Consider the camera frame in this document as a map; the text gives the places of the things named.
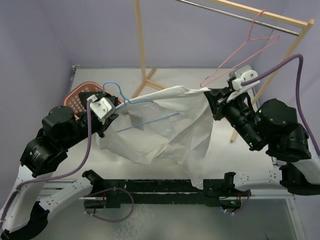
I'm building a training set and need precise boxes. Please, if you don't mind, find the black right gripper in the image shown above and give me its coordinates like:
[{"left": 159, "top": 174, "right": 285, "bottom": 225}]
[{"left": 205, "top": 83, "right": 264, "bottom": 148}]

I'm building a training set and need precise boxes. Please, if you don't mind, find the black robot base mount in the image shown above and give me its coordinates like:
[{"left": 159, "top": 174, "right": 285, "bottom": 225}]
[{"left": 101, "top": 179, "right": 241, "bottom": 207}]

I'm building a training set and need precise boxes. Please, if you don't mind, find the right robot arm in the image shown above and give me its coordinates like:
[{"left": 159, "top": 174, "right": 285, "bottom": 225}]
[{"left": 204, "top": 87, "right": 320, "bottom": 196}]

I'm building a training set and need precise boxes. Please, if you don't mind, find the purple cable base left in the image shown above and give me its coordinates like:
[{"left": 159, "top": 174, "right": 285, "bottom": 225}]
[{"left": 83, "top": 187, "right": 135, "bottom": 223}]

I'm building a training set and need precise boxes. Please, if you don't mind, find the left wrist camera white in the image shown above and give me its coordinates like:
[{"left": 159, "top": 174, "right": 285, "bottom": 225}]
[{"left": 87, "top": 95, "right": 116, "bottom": 123}]

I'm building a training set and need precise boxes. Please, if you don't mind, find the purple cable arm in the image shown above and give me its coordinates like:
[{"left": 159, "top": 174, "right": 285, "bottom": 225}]
[
  {"left": 0, "top": 98, "right": 93, "bottom": 226},
  {"left": 243, "top": 53, "right": 320, "bottom": 158}
]

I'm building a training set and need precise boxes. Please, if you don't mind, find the white shirt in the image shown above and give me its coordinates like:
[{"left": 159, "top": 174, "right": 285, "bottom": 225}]
[{"left": 96, "top": 85, "right": 214, "bottom": 190}]

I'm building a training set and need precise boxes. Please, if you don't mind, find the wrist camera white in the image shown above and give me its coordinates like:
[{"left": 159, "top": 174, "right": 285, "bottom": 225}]
[
  {"left": 87, "top": 95, "right": 116, "bottom": 123},
  {"left": 226, "top": 65, "right": 260, "bottom": 103}
]

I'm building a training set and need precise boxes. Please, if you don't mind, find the blue hanger hook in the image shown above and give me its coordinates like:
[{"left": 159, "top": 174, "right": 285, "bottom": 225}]
[{"left": 102, "top": 80, "right": 178, "bottom": 133}]

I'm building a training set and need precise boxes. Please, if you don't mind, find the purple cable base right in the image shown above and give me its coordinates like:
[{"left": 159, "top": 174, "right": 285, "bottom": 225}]
[{"left": 223, "top": 190, "right": 252, "bottom": 216}]

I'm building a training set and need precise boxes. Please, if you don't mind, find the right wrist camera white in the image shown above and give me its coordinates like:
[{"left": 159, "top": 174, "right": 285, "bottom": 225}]
[{"left": 226, "top": 65, "right": 260, "bottom": 103}]

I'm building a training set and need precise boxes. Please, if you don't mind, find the pink plastic laundry basket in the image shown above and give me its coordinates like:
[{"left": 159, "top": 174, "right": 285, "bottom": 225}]
[{"left": 62, "top": 81, "right": 125, "bottom": 121}]

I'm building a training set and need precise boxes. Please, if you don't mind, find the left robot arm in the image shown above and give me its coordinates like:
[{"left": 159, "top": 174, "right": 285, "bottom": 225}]
[{"left": 0, "top": 106, "right": 118, "bottom": 240}]

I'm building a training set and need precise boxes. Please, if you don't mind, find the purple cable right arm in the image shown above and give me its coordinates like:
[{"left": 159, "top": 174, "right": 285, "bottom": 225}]
[{"left": 243, "top": 53, "right": 320, "bottom": 158}]

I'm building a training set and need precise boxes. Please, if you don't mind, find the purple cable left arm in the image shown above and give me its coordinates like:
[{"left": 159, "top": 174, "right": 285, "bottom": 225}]
[{"left": 0, "top": 98, "right": 93, "bottom": 226}]

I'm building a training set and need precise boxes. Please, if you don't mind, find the wooden clothes rack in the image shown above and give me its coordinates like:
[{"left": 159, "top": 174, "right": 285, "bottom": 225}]
[{"left": 131, "top": 0, "right": 315, "bottom": 144}]

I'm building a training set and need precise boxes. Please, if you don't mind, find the pink wire hanger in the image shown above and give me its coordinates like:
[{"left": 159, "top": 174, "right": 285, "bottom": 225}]
[{"left": 199, "top": 9, "right": 280, "bottom": 88}]

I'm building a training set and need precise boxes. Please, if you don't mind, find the dark pinstriped shirt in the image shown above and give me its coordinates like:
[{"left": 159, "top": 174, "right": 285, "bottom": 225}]
[{"left": 78, "top": 91, "right": 121, "bottom": 108}]

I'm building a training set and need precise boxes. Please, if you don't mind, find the purple cable base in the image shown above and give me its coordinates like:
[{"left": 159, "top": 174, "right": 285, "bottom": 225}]
[
  {"left": 83, "top": 187, "right": 135, "bottom": 223},
  {"left": 223, "top": 190, "right": 252, "bottom": 216}
]

